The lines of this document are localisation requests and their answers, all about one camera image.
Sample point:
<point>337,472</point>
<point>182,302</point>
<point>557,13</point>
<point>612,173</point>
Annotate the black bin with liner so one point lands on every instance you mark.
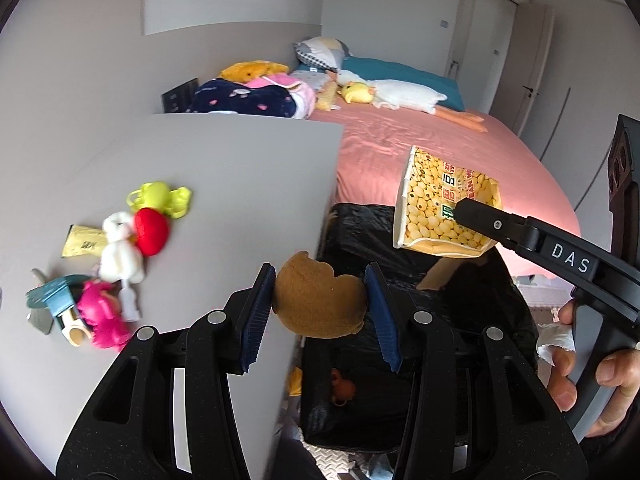
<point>360,240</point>

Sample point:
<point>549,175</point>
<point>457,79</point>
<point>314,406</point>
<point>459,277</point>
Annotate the white plush toy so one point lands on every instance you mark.
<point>117,255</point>

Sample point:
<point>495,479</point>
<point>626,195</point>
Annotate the yellow-green toy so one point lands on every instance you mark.
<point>160,195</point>

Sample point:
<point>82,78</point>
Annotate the teal pillow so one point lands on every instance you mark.
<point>400,72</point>

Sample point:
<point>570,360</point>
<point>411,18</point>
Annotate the brown bread piece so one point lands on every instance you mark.
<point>315,300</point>

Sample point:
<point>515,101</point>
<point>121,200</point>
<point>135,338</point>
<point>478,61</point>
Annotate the grey metal piece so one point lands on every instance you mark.
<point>40,322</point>

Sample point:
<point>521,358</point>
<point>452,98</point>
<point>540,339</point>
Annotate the patterned pillow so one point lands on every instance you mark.
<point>320,52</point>

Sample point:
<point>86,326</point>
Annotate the pink cloth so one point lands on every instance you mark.
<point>300,100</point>

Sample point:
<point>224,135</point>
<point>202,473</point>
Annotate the white room door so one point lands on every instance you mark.
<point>530,50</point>

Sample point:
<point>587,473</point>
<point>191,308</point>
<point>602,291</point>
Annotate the yellow plastic piece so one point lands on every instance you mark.
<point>295,382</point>

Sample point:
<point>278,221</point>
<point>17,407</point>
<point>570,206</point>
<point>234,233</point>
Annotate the yellow duck plush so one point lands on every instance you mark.
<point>356,92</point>

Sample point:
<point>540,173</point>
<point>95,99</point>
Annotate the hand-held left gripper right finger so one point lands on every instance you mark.
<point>382,315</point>

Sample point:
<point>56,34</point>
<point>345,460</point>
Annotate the pink toy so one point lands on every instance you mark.
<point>102,315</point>

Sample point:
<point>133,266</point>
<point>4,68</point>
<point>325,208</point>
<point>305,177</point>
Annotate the yellow snack bag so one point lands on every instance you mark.
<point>430,200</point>

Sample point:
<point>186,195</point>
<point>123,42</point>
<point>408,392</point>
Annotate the orange-yellow plush toy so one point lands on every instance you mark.
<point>250,70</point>

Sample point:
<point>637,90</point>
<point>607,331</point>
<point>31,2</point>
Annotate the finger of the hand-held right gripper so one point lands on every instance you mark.
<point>495,225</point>

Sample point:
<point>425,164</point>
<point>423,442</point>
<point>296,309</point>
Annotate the white crumpled tissue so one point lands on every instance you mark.
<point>555,340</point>

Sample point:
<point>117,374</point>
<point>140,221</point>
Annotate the white wardrobe door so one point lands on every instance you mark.
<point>480,25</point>

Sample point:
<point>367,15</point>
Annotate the teal plastic toy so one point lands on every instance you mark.
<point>55,292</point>

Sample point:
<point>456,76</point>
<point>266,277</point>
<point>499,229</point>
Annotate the yellow packet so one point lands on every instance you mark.
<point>80,242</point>

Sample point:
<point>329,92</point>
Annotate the yellow corn plush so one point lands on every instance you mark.
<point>327,97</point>

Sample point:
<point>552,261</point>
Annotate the red plush toy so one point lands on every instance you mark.
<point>150,232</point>

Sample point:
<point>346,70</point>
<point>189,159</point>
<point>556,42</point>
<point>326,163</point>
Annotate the navy printed blanket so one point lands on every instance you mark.
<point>235,97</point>

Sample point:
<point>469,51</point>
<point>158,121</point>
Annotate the person's right hand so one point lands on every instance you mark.
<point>617,370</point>

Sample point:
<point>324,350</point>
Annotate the white goose plush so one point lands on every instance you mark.
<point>405,92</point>

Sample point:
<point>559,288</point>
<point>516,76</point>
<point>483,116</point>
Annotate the pink bed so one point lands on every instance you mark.
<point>425,130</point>

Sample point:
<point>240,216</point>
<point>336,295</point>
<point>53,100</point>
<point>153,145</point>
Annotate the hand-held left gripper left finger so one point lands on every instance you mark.
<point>257,320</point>

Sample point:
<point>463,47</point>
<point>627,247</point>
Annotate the beige tube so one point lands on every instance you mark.
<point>75,332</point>

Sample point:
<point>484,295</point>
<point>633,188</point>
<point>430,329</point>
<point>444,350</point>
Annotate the orange toy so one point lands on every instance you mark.
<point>344,387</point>

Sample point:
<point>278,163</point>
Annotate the small grey pillow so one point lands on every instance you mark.
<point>310,79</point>

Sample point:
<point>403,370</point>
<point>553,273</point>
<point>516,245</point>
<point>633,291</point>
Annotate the black wall socket panel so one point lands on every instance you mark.
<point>177,97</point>

